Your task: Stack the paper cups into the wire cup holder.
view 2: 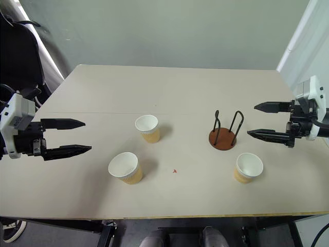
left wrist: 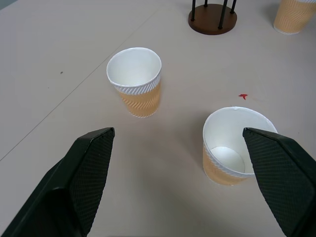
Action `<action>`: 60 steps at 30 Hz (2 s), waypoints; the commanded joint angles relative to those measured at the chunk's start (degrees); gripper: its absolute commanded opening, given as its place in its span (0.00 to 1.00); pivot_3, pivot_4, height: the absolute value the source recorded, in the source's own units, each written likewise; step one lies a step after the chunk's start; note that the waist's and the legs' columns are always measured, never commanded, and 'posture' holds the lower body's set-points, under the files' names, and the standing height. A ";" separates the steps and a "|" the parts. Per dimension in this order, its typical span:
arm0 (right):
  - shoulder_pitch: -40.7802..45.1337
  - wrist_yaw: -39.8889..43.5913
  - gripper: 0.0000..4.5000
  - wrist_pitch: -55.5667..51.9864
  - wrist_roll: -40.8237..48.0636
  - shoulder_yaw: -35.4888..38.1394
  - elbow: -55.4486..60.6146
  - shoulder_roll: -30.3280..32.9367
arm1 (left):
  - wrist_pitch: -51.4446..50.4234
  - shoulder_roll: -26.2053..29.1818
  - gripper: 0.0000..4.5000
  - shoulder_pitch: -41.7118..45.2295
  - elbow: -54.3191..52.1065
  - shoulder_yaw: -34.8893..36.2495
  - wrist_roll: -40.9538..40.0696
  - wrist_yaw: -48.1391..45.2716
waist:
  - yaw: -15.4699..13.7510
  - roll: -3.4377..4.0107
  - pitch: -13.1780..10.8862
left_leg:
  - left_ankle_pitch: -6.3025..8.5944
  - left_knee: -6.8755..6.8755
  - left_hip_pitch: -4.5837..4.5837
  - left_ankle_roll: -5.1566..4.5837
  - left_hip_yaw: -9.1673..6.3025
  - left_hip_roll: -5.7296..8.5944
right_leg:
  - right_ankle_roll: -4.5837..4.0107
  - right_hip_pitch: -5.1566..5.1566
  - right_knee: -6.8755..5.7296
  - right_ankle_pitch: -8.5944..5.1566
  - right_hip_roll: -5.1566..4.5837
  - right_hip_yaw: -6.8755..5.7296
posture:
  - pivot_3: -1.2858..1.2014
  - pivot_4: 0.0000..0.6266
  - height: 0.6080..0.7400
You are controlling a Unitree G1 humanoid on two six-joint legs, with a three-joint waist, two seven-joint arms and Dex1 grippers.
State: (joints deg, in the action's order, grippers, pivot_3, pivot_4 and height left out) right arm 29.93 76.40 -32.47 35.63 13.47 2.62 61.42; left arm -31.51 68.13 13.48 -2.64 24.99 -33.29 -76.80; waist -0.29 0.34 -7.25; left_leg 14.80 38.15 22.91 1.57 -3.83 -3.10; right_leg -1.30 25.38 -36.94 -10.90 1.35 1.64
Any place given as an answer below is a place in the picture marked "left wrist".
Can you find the brown round cup holder stand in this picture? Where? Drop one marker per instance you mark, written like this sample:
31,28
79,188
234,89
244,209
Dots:
212,19

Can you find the small red scrap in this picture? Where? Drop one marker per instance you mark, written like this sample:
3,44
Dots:
244,96

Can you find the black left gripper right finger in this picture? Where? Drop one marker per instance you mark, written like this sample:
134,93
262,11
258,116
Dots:
284,177

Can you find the orange ribbed paper cup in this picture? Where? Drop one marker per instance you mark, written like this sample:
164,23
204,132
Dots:
292,14
223,153
138,81

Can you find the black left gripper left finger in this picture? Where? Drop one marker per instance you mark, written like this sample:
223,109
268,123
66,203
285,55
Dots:
81,177

